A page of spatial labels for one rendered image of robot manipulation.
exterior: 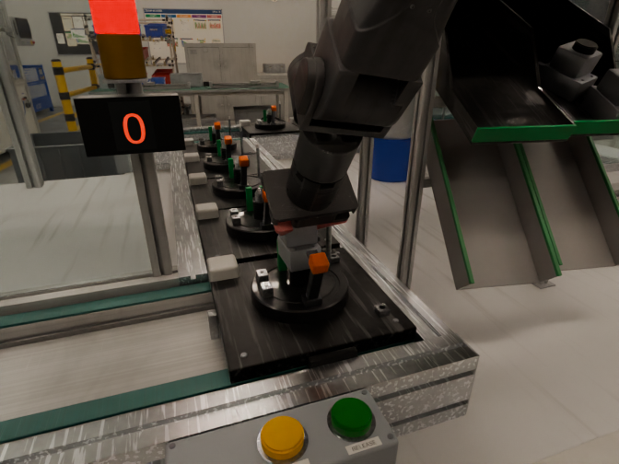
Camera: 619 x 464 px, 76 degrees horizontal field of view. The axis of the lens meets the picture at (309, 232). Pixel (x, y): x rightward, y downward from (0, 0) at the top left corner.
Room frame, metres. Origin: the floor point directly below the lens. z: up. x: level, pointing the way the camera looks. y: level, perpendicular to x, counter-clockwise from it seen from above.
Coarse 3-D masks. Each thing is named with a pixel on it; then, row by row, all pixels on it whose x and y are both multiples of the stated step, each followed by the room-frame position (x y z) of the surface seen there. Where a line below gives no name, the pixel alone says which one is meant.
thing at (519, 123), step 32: (480, 0) 0.72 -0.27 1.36; (448, 32) 0.74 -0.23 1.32; (480, 32) 0.75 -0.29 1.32; (512, 32) 0.66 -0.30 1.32; (448, 64) 0.57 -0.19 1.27; (480, 64) 0.67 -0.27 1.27; (512, 64) 0.64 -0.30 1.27; (448, 96) 0.56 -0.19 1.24; (480, 96) 0.59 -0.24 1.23; (512, 96) 0.59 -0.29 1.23; (544, 96) 0.56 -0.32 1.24; (480, 128) 0.48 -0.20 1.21; (512, 128) 0.48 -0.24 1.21; (544, 128) 0.49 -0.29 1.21
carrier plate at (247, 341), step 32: (224, 288) 0.50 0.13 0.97; (352, 288) 0.50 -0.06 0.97; (224, 320) 0.42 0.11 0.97; (256, 320) 0.42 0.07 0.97; (352, 320) 0.42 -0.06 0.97; (384, 320) 0.42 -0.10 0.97; (224, 352) 0.38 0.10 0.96; (256, 352) 0.36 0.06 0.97; (288, 352) 0.36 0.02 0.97; (320, 352) 0.37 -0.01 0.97
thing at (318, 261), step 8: (312, 256) 0.41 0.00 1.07; (320, 256) 0.41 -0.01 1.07; (312, 264) 0.40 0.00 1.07; (320, 264) 0.40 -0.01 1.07; (328, 264) 0.40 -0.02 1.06; (312, 272) 0.40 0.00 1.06; (320, 272) 0.41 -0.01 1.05; (312, 280) 0.41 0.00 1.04; (320, 280) 0.42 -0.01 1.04; (312, 288) 0.42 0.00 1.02; (320, 288) 0.43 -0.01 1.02; (312, 296) 0.43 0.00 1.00
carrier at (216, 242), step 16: (256, 192) 0.72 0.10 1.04; (208, 208) 0.77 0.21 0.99; (240, 208) 0.83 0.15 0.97; (256, 208) 0.71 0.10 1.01; (208, 224) 0.74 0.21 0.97; (224, 224) 0.74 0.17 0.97; (240, 224) 0.69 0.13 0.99; (256, 224) 0.69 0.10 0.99; (272, 224) 0.67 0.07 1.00; (208, 240) 0.66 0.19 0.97; (224, 240) 0.66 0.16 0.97; (240, 240) 0.66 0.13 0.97; (256, 240) 0.66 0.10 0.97; (272, 240) 0.66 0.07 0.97; (320, 240) 0.66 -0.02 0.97; (336, 240) 0.66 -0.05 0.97; (208, 256) 0.60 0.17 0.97; (240, 256) 0.60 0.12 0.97; (256, 256) 0.60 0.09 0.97; (272, 256) 0.61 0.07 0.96
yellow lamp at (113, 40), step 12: (96, 36) 0.52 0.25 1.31; (108, 36) 0.51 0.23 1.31; (120, 36) 0.51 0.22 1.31; (132, 36) 0.52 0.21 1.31; (108, 48) 0.51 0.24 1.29; (120, 48) 0.51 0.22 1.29; (132, 48) 0.52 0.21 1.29; (108, 60) 0.51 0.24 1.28; (120, 60) 0.51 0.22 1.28; (132, 60) 0.52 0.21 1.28; (144, 60) 0.54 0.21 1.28; (108, 72) 0.51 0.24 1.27; (120, 72) 0.51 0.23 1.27; (132, 72) 0.52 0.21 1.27; (144, 72) 0.53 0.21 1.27
